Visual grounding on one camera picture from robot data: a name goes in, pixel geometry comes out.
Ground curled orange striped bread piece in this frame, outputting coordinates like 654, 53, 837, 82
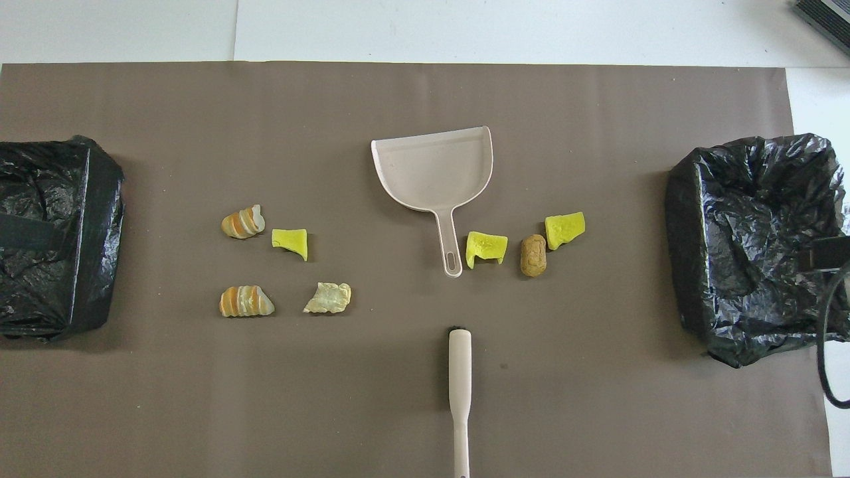
220, 204, 266, 240

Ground long orange striped bread piece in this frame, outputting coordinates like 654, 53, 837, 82
218, 285, 276, 319

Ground yellow and green sponge piece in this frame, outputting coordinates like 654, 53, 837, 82
271, 228, 309, 262

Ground brown oval bread roll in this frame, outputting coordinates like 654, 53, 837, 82
519, 234, 549, 278

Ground pale beige bread chunk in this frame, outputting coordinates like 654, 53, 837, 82
303, 281, 353, 315

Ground beige plastic dustpan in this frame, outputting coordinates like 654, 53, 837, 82
371, 125, 494, 279

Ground black bag-lined bin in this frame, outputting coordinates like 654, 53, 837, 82
0, 135, 126, 343
665, 133, 850, 369

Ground dark ribbed device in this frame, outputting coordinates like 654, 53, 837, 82
794, 0, 850, 57

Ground brown paper table mat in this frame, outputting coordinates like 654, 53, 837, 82
0, 62, 834, 478

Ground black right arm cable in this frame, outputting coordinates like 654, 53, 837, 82
815, 262, 850, 410

